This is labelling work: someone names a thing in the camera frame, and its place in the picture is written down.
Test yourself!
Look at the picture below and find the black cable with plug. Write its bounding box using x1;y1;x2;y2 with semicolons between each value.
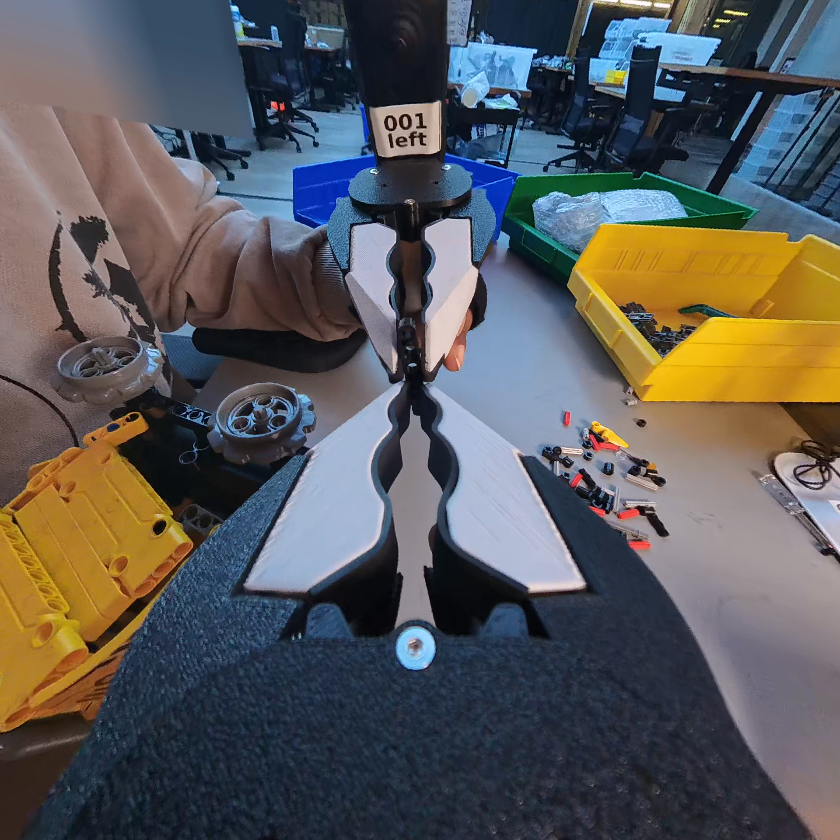
789;438;840;492

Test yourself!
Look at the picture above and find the grey toy wheel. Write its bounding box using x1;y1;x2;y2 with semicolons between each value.
207;382;317;467
51;336;166;405

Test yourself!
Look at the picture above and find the person's left forearm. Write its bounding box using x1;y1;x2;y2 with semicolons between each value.
118;121;363;342

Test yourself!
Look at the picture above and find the black earphone with cable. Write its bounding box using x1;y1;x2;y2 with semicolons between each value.
0;373;81;450

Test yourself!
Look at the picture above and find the bubble wrap sheet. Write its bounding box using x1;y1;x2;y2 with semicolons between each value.
598;188;690;225

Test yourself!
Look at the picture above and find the yellow plastic bin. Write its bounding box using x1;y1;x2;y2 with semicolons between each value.
566;223;840;404

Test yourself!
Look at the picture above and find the black brick beam with pins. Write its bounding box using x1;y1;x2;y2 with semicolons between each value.
397;317;422;385

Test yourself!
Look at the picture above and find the person's left hand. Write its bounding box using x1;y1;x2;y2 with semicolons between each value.
441;307;475;373

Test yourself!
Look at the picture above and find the pile of small brick pins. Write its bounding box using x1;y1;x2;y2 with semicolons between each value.
540;410;672;552

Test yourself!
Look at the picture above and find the white desk stand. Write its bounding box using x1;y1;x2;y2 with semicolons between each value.
773;448;840;559

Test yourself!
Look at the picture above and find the clear pen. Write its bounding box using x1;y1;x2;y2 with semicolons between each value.
753;471;840;562

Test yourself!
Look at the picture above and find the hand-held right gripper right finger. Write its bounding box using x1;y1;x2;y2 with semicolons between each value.
420;384;588;624

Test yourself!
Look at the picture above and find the yellow toy brick vehicle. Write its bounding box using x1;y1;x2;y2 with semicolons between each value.
0;387;317;735

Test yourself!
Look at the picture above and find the wooden table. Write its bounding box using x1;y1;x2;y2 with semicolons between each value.
656;64;840;194

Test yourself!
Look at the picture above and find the blue plastic bin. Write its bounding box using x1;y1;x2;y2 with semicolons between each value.
291;154;521;242

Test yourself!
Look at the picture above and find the green plastic bin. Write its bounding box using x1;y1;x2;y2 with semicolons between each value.
503;171;760;284

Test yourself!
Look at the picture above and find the beige printed sweatshirt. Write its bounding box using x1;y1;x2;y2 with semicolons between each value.
0;101;178;506

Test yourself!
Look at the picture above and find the black textured pad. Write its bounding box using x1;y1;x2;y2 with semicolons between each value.
192;325;368;375

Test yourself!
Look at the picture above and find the clear plastic bag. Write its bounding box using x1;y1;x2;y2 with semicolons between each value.
532;190;606;255

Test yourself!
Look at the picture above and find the clear storage box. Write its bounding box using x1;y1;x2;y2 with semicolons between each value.
465;42;537;91

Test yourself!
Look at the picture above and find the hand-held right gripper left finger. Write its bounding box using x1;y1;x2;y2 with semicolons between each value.
241;382;408;624

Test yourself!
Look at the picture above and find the black office chair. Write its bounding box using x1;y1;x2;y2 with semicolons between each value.
252;49;321;154
543;58;608;173
594;43;691;175

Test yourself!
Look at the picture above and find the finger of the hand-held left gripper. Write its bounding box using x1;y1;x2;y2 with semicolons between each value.
344;223;403;384
422;218;481;382

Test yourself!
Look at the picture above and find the heap of black brick connectors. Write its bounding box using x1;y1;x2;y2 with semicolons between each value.
617;301;698;358

